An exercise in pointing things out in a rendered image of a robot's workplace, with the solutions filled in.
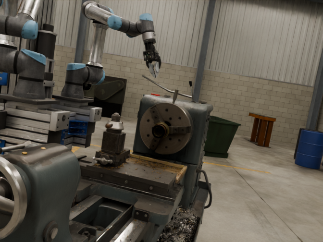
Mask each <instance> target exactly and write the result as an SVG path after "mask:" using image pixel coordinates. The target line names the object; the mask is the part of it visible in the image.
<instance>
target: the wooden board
mask: <svg viewBox="0 0 323 242"><path fill-rule="evenodd" d="M130 157H131V159H129V157H128V158H126V162H128V163H134V164H137V165H141V166H145V167H149V168H156V169H159V170H163V171H168V172H169V171H170V172H172V173H176V172H177V173H178V174H177V176H176V180H175V183H177V184H178V183H179V182H180V181H181V179H182V177H183V176H184V174H185V173H186V169H187V166H184V165H180V164H176V163H171V162H167V161H162V160H158V159H153V158H149V157H144V156H139V155H134V154H130ZM128 159H129V160H128ZM132 159H133V160H134V161H132ZM136 159H137V160H136ZM138 159H139V160H138ZM135 160H136V162H135ZM142 160H143V161H142ZM139 161H141V162H142V164H140V162H139ZM147 161H148V162H149V164H148V165H146V164H147V163H148V162H147ZM137 162H138V163H137ZM143 162H144V163H143ZM158 163H159V165H160V164H161V166H158V165H157V164H158ZM150 164H151V165H150ZM155 165H157V166H155ZM166 165H167V167H169V168H170V169H169V168H167V167H166ZM175 168H179V169H180V170H179V169H178V170H177V169H175ZM181 169H182V170H181ZM174 171H175V172H174Z"/></svg>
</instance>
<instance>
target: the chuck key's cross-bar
mask: <svg viewBox="0 0 323 242"><path fill-rule="evenodd" d="M142 77H144V78H146V79H147V80H149V81H151V82H152V83H154V84H156V85H157V86H159V87H161V88H162V89H164V90H166V91H168V92H170V93H174V91H171V90H168V89H167V88H165V87H163V86H161V85H160V84H158V83H156V82H155V81H153V80H151V79H149V78H148V77H146V76H144V75H142ZM177 94H178V95H181V96H185V97H189V98H192V96H189V95H185V94H181V93H177Z"/></svg>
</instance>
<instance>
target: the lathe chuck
mask: <svg viewBox="0 0 323 242"><path fill-rule="evenodd" d="M154 106H156V107H157V109H158V111H159V113H160V115H161V116H162V118H163V120H164V121H167V122H169V123H170V124H171V126H190V133H173V134H169V135H167V136H166V137H165V138H163V139H162V140H161V142H160V143H159V145H158V147H157V148H156V150H155V153H158V154H161V155H170V154H174V153H176V152H178V151H180V150H181V149H182V148H183V147H185V146H186V145H187V143H188V142H189V140H190V138H191V136H192V133H193V123H192V119H191V117H190V115H189V113H188V112H187V111H186V110H185V109H184V108H183V107H182V106H180V105H178V104H173V103H171V102H162V103H157V104H155V105H154ZM150 110H151V109H150V108H148V109H147V110H146V111H145V113H144V114H143V116H142V118H141V121H140V127H139V129H140V135H141V138H142V140H143V142H144V144H145V145H146V146H147V147H148V148H150V147H149V146H150V144H151V142H152V139H153V138H154V136H153V134H152V129H153V127H154V125H155V124H154V120H153V118H152V114H151V113H150Z"/></svg>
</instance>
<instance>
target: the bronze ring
mask: <svg viewBox="0 0 323 242"><path fill-rule="evenodd" d="M159 127H160V128H162V130H163V133H162V134H161V133H159V131H158V128H159ZM152 134H153V136H154V137H156V138H165V137H166V136H167V135H168V134H169V127H168V125H167V124H166V123H164V122H159V123H157V124H155V125H154V127H153V129H152Z"/></svg>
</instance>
